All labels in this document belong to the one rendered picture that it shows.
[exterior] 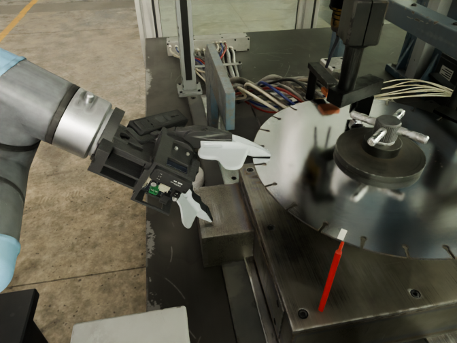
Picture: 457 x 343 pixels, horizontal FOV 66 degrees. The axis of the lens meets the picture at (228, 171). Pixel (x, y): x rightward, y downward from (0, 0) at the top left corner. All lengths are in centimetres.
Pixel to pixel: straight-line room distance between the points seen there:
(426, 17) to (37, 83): 63
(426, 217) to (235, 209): 28
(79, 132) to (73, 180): 164
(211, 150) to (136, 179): 10
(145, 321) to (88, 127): 21
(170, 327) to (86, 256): 130
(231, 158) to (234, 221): 15
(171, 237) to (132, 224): 109
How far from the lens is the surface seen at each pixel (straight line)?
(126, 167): 43
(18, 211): 43
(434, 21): 75
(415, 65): 121
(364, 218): 41
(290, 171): 45
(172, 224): 66
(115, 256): 162
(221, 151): 45
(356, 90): 51
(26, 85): 43
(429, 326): 55
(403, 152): 50
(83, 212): 185
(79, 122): 42
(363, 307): 46
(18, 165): 47
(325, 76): 63
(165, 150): 42
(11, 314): 63
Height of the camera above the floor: 123
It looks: 39 degrees down
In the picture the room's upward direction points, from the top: straight up
